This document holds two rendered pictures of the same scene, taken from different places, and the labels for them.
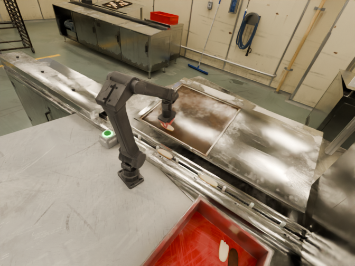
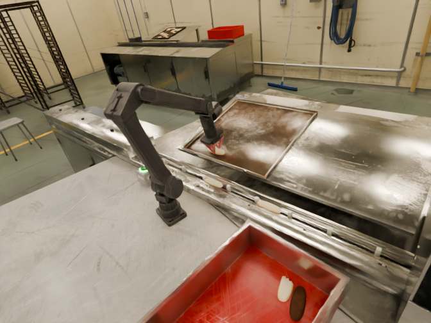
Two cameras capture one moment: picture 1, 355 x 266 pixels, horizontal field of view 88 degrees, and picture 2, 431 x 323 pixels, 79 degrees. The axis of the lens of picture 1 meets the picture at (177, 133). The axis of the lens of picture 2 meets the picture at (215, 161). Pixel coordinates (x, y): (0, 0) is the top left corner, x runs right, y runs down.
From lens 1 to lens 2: 29 cm
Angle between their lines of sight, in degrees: 15
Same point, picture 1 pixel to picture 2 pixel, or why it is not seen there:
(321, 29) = not seen: outside the picture
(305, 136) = (418, 131)
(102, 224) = (135, 265)
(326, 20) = not seen: outside the picture
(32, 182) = (67, 228)
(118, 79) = (124, 88)
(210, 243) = (267, 280)
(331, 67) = not seen: outside the picture
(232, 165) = (302, 184)
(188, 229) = (238, 265)
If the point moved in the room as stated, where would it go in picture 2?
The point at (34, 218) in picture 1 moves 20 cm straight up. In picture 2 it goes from (66, 262) to (38, 223)
